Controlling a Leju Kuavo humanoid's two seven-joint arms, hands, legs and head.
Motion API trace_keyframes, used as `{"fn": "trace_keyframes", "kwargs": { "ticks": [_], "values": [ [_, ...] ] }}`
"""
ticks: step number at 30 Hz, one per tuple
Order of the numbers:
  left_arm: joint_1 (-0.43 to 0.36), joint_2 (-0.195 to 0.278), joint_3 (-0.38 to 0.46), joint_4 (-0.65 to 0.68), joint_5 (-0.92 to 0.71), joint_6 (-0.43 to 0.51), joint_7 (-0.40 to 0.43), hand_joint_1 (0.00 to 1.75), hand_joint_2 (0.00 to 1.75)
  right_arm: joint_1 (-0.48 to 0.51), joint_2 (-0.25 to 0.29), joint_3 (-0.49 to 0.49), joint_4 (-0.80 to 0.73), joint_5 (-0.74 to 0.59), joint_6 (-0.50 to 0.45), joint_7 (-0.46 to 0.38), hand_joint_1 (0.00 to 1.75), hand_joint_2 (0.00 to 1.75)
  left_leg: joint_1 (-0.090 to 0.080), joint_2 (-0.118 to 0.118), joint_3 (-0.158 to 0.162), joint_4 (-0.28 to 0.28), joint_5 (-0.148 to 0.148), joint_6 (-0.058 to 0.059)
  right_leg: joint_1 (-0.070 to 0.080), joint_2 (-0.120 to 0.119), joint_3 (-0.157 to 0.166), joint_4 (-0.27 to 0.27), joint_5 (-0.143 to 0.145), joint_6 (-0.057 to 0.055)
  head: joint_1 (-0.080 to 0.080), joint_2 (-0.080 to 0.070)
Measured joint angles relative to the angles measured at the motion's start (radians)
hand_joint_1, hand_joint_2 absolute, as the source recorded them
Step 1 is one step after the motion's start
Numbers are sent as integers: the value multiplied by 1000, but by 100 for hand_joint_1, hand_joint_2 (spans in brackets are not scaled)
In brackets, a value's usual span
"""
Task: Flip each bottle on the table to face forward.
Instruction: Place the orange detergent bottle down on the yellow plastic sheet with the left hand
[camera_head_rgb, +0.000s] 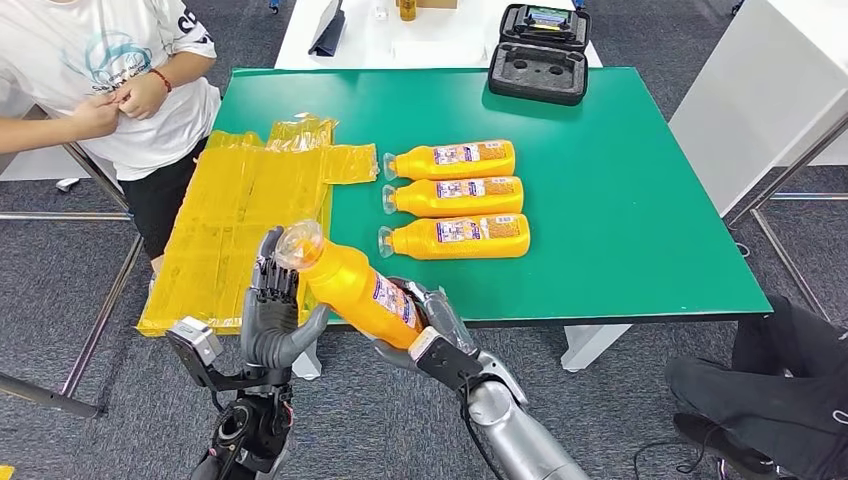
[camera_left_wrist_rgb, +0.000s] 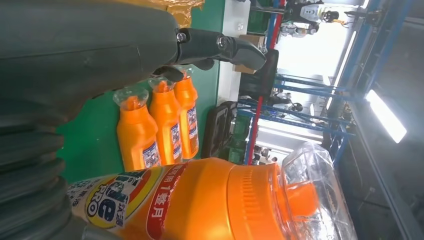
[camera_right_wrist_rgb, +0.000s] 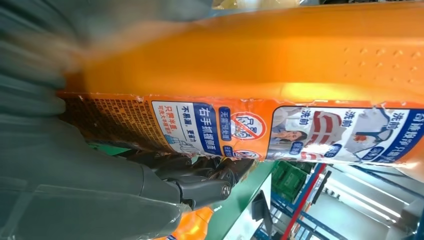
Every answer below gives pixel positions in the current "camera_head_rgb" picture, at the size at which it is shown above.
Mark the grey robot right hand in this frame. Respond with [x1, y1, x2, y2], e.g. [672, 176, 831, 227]
[370, 276, 478, 372]

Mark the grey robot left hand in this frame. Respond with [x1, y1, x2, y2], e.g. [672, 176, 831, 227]
[239, 226, 331, 371]

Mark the orange detergent bottle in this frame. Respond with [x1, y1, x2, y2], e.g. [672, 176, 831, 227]
[274, 219, 427, 351]
[377, 213, 532, 261]
[382, 139, 517, 182]
[381, 176, 525, 219]

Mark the white table leg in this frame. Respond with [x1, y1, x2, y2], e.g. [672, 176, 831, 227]
[561, 323, 634, 373]
[290, 331, 323, 381]

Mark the yellow taped cardboard mat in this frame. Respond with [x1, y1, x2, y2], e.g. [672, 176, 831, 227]
[135, 113, 380, 338]

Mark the grey metal table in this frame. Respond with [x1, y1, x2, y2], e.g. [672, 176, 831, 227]
[0, 105, 146, 420]

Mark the black foam carrying case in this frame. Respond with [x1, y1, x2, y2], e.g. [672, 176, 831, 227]
[487, 2, 592, 107]

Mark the white desk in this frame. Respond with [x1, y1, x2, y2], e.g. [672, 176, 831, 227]
[667, 0, 848, 219]
[0, 105, 134, 213]

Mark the white table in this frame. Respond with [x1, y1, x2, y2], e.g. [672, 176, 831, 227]
[274, 0, 604, 70]

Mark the tablet in dark cover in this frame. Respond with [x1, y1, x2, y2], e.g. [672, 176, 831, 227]
[307, 0, 347, 57]

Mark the controller with screen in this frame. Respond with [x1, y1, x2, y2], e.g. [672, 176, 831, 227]
[526, 5, 572, 31]

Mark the person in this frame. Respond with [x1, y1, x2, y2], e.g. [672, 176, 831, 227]
[0, 0, 222, 273]
[664, 294, 848, 480]

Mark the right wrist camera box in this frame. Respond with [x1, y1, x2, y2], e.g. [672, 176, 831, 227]
[408, 326, 485, 392]

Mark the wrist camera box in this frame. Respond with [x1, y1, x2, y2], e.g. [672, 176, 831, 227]
[165, 316, 293, 392]
[408, 326, 485, 392]

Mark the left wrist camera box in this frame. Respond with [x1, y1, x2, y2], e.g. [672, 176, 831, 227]
[165, 316, 293, 392]

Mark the black floor cable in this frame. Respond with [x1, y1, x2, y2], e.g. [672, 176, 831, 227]
[632, 440, 723, 480]

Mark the grey metal desk frame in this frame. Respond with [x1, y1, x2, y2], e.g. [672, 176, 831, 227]
[725, 112, 848, 323]

